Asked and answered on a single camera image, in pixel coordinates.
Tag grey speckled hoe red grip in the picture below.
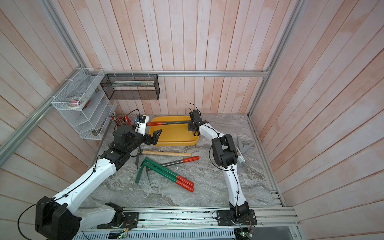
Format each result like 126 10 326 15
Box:
147 121 191 127

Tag yellow plastic storage box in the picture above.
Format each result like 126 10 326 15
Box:
147 116 200 147

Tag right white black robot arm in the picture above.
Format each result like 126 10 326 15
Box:
190 110 250 223

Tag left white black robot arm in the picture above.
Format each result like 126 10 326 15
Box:
33 123 162 240

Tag red metal pen bucket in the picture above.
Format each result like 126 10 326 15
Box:
124 116 132 126

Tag pens in red bucket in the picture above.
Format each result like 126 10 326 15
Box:
110 113 126 127

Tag tape roll on shelf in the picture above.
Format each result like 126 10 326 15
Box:
66 95 87 110

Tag wooden handle pick hammer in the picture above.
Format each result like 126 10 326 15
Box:
135 150 192 168

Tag black mesh wall basket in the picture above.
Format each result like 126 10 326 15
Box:
101 73 161 101

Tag white wire mesh shelf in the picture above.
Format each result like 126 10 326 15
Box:
52 68 117 140

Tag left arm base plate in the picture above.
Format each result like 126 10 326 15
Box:
97 212 139 230

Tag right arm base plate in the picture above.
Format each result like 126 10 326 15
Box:
216 210 258 227

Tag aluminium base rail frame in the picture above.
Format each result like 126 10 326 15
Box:
74 206 305 240

